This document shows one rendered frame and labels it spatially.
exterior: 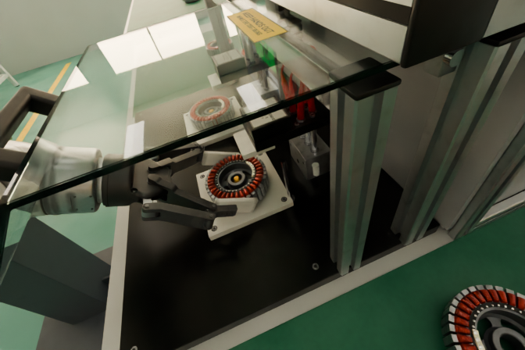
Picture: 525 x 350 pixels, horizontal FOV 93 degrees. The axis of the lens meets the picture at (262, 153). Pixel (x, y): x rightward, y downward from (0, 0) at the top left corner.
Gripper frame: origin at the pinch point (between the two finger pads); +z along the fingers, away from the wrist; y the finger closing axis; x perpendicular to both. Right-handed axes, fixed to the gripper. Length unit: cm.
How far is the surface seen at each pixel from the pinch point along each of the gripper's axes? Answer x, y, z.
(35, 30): -135, -469, -171
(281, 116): 14.9, 2.4, 2.6
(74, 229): -121, -84, -50
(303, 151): 8.1, 1.2, 10.2
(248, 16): 26.4, 4.1, -6.5
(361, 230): 12.0, 20.2, 5.8
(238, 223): -2.9, 7.3, -0.7
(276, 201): 0.7, 6.1, 5.6
